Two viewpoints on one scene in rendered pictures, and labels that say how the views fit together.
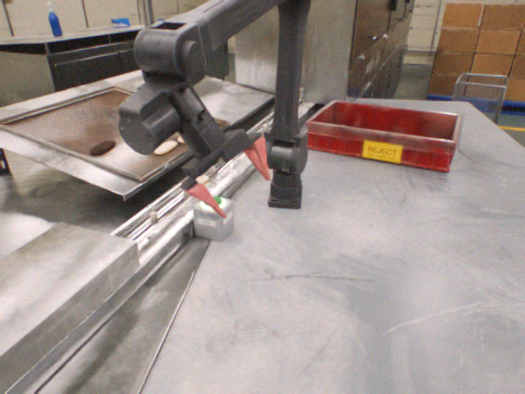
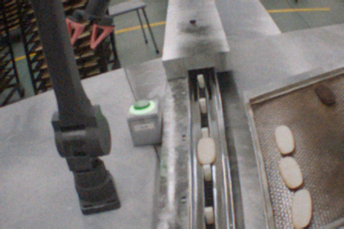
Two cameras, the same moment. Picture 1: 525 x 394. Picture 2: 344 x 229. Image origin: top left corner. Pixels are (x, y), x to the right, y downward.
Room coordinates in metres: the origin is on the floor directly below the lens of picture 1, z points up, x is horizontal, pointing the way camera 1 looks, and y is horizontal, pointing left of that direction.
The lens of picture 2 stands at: (1.79, -0.12, 1.39)
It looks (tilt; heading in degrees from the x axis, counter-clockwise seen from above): 27 degrees down; 164
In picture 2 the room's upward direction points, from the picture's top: 12 degrees counter-clockwise
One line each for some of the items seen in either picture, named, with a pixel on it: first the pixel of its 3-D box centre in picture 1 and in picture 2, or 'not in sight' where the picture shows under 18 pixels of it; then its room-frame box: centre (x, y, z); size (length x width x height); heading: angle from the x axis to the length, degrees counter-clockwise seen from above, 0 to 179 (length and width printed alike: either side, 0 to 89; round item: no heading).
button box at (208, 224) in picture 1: (213, 223); (148, 128); (0.76, 0.11, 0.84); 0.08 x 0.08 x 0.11; 68
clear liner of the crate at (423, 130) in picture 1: (383, 130); not in sight; (1.33, -0.43, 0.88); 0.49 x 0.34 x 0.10; 63
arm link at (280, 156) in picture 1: (285, 160); (81, 143); (0.91, -0.06, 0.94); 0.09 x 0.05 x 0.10; 153
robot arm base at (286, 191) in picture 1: (286, 184); (92, 180); (0.93, -0.07, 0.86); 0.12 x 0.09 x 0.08; 172
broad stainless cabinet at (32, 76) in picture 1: (104, 87); not in sight; (3.60, 1.42, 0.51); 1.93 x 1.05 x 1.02; 158
